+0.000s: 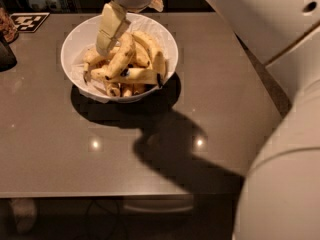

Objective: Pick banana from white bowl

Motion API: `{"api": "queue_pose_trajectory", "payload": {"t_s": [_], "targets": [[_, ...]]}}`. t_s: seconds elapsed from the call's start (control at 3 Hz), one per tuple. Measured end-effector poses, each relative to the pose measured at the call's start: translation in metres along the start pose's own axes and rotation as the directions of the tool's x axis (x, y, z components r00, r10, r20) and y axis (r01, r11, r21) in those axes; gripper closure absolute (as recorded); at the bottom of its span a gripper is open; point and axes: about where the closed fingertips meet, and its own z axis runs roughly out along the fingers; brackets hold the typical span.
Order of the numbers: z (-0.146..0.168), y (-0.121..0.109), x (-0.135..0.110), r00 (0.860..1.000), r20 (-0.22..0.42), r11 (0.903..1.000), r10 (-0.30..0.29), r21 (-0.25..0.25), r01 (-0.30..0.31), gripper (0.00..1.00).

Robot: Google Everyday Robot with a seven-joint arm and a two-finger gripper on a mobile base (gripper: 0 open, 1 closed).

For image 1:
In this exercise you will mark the front horizontal yellow banana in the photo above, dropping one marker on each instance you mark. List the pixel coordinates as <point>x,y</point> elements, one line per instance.
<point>130,76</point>

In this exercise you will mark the black white fiducial marker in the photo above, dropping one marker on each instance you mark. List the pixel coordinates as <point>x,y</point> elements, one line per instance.
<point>29,22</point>

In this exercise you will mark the left yellow banana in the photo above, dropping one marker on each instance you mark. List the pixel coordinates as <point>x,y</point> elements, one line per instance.
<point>92,57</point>

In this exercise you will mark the spotted yellow banana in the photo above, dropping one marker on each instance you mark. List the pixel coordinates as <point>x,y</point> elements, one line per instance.
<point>122,57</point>

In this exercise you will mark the white bowl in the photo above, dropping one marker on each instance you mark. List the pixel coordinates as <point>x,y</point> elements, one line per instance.
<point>83,37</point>

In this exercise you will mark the small banana pieces at bottom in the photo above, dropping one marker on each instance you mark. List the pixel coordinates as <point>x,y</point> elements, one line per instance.
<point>124,90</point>

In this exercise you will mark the dark object at left edge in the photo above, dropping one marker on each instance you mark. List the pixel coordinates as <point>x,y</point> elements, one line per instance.
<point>7,57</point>

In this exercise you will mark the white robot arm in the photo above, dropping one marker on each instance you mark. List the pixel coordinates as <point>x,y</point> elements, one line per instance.
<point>280,194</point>

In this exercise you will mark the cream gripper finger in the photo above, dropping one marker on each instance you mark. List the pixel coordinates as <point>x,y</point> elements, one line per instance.
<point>157,5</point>
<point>113,24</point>

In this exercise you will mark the right curved yellow banana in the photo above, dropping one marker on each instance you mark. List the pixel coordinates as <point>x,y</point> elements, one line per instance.
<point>154,51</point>

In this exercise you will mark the jar with brown contents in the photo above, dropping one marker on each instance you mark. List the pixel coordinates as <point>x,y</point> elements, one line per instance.
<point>7,26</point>

